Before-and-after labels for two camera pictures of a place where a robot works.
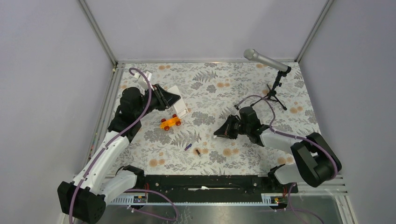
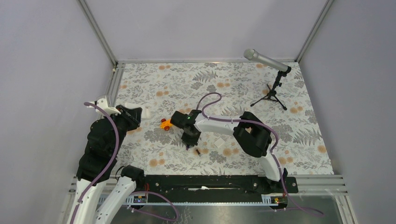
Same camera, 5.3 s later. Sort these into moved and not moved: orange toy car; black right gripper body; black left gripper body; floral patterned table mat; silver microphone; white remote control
Moved: black right gripper body; white remote control; black left gripper body
Not moved: floral patterned table mat; orange toy car; silver microphone
